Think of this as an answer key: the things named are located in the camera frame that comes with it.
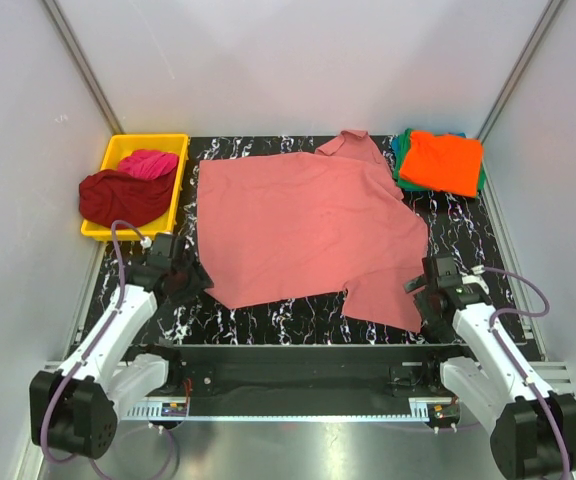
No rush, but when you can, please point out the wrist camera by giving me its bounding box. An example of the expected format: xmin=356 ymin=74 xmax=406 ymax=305
xmin=140 ymin=233 xmax=186 ymax=273
xmin=422 ymin=254 xmax=491 ymax=308

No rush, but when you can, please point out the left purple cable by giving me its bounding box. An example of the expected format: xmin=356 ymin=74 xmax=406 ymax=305
xmin=40 ymin=219 xmax=179 ymax=478

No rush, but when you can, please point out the magenta t shirt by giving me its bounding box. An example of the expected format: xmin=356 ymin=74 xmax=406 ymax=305
xmin=117 ymin=149 xmax=179 ymax=180

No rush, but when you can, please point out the salmon pink t shirt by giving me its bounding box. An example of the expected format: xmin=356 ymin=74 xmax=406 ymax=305
xmin=197 ymin=130 xmax=429 ymax=332

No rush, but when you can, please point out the aluminium frame rail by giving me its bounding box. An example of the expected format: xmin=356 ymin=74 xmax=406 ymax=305
xmin=32 ymin=359 xmax=576 ymax=426

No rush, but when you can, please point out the orange folded t shirt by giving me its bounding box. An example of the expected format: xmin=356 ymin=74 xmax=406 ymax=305
xmin=398 ymin=130 xmax=484 ymax=198

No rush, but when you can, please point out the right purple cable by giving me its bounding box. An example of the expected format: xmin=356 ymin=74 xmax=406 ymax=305
xmin=477 ymin=266 xmax=572 ymax=480

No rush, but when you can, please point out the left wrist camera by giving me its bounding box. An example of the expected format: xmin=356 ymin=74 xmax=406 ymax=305
xmin=140 ymin=233 xmax=186 ymax=273

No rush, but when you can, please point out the green folded t shirt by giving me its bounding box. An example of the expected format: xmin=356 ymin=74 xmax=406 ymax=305
xmin=392 ymin=128 xmax=487 ymax=201

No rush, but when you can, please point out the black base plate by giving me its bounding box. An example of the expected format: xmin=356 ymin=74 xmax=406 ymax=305
xmin=161 ymin=345 xmax=471 ymax=419

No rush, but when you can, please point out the dark red t shirt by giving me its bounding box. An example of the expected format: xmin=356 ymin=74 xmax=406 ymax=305
xmin=79 ymin=169 xmax=176 ymax=228

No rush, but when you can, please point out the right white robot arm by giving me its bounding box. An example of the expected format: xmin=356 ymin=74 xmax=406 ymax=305
xmin=404 ymin=274 xmax=576 ymax=479

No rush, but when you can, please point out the blue folded t shirt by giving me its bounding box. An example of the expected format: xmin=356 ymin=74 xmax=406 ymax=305
xmin=391 ymin=133 xmax=466 ymax=158

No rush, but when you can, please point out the aluminium corner post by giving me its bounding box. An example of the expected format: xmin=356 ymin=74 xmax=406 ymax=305
xmin=39 ymin=0 xmax=125 ymax=135
xmin=475 ymin=0 xmax=567 ymax=143

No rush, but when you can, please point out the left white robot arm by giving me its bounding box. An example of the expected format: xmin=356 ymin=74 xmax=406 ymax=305
xmin=29 ymin=253 xmax=213 ymax=462

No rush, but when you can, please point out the left aluminium corner post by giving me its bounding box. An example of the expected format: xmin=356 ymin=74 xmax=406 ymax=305
xmin=39 ymin=0 xmax=125 ymax=135

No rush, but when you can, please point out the right aluminium corner post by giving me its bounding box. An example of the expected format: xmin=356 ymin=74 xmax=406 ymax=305
xmin=475 ymin=0 xmax=567 ymax=143

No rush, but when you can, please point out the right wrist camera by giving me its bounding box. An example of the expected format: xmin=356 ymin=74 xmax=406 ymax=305
xmin=422 ymin=254 xmax=491 ymax=308

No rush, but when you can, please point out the yellow plastic bin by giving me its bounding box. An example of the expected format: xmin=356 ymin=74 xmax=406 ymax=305
xmin=80 ymin=133 xmax=189 ymax=242

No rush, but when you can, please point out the purple cable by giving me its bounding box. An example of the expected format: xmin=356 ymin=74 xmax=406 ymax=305
xmin=40 ymin=219 xmax=179 ymax=478
xmin=477 ymin=266 xmax=572 ymax=480

